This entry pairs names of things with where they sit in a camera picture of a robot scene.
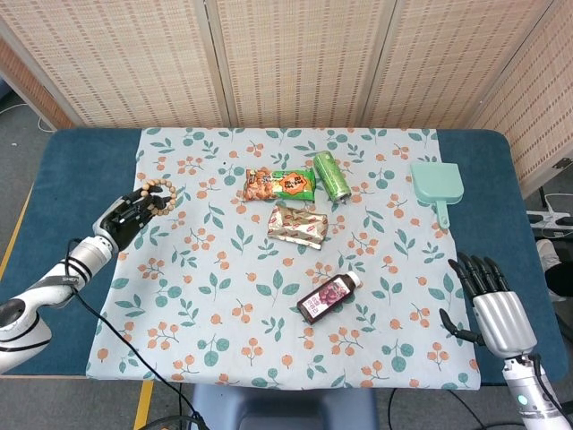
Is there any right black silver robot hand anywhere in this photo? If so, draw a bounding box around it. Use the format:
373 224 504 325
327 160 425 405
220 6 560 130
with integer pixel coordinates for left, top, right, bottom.
439 252 538 357

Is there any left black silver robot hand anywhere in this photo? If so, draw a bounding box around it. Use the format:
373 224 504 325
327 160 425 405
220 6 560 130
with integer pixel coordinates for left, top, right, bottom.
92 186 174 252

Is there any wooden bead bracelet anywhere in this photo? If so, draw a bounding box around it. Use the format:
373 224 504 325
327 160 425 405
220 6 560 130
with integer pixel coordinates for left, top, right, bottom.
141 177 178 217

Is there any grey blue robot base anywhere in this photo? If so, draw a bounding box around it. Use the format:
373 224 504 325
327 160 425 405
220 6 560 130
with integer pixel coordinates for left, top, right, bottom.
187 383 380 430

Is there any white black sneaker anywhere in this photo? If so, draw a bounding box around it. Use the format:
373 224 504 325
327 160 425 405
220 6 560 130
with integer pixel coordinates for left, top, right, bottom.
535 238 573 304

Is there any mint green plastic dustpan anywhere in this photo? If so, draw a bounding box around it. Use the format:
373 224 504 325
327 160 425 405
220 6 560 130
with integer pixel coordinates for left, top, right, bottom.
409 162 465 230

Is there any orange green snack packet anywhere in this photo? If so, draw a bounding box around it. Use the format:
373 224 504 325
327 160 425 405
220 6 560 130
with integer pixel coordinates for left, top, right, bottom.
243 166 318 203

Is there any dark grape juice bottle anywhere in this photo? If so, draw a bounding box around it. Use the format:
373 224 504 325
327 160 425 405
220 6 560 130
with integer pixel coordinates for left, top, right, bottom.
295 271 362 325

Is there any gold foil snack packet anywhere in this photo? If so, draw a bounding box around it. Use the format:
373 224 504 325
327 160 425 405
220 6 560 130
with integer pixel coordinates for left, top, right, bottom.
267 203 330 251

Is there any floral print tablecloth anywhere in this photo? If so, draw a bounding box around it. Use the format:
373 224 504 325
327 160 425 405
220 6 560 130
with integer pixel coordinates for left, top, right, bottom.
84 127 483 390

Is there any green drink can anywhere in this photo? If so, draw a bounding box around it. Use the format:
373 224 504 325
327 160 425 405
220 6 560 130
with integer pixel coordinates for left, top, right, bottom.
312 150 353 203

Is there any woven bamboo folding screen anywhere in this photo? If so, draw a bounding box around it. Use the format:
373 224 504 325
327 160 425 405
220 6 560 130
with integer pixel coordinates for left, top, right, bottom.
0 0 573 198

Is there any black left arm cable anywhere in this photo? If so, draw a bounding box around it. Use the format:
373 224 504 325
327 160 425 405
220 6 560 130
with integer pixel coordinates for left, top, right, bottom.
64 238 205 430

